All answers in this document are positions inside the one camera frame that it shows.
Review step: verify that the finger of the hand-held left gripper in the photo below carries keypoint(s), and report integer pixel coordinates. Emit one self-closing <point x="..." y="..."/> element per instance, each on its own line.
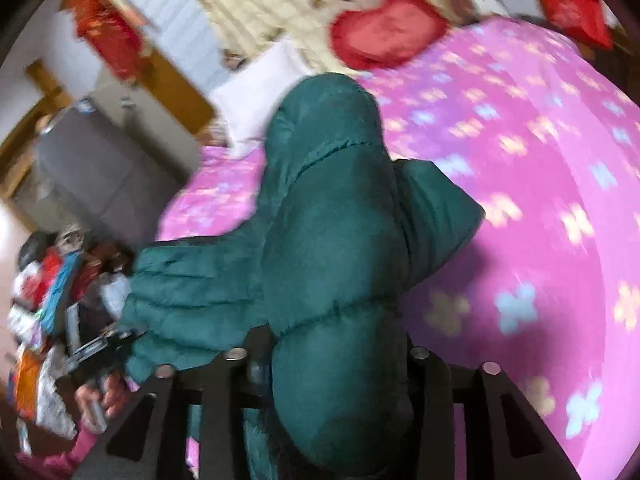
<point x="122" y="341"/>

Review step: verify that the white pillow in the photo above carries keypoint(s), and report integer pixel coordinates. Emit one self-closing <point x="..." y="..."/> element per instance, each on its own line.
<point x="255" y="95"/>

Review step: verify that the grey cabinet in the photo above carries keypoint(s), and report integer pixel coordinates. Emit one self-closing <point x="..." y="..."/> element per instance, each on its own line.
<point x="105" y="165"/>

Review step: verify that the red heart-shaped cushion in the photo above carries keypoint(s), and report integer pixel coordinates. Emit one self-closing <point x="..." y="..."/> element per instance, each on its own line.
<point x="385" y="30"/>

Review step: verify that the person's left forearm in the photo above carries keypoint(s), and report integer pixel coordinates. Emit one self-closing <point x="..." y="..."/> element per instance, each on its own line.
<point x="70" y="452"/>

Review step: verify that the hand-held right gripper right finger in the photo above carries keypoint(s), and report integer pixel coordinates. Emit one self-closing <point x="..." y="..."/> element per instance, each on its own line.
<point x="425" y="385"/>

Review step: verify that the red hanging decoration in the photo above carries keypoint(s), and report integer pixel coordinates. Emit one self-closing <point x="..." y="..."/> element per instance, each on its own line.
<point x="107" y="25"/>

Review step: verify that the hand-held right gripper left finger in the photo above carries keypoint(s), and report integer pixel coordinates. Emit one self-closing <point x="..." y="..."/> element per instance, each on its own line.
<point x="235" y="385"/>

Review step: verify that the pink floral bedsheet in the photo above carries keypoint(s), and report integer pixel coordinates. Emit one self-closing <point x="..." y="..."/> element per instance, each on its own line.
<point x="525" y="185"/>

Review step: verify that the person's left hand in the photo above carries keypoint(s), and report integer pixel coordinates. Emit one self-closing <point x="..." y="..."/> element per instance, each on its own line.
<point x="107" y="395"/>

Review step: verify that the red plastic bag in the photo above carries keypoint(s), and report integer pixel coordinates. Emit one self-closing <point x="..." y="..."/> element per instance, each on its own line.
<point x="575" y="7"/>

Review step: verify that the cream floral quilt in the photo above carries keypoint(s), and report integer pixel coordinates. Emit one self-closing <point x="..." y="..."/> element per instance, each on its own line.
<point x="310" y="5"/>

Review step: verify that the green puffer jacket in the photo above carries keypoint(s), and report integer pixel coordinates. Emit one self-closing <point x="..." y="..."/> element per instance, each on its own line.
<point x="320" y="240"/>

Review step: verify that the pile of colourful clothes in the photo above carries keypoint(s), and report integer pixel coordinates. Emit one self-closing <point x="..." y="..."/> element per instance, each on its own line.
<point x="55" y="310"/>

